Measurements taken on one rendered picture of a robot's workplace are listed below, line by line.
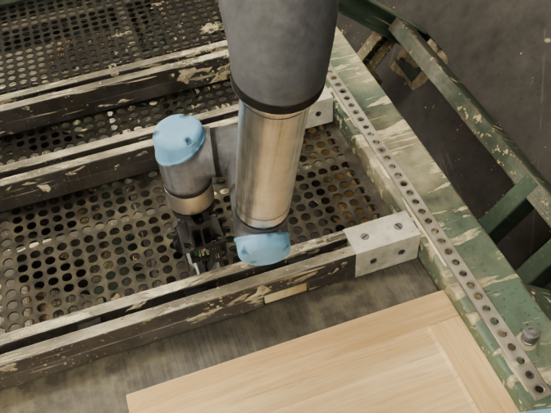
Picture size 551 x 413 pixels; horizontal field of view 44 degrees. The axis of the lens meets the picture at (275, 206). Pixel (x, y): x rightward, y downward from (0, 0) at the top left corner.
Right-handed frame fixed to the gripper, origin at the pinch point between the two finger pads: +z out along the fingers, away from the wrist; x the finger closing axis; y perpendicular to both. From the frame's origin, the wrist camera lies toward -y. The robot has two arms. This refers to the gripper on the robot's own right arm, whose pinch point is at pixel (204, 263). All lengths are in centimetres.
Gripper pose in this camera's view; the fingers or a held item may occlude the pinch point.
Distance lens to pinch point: 126.4
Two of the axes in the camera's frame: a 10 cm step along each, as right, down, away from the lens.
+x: 9.5, -2.8, 1.7
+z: 0.5, 6.6, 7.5
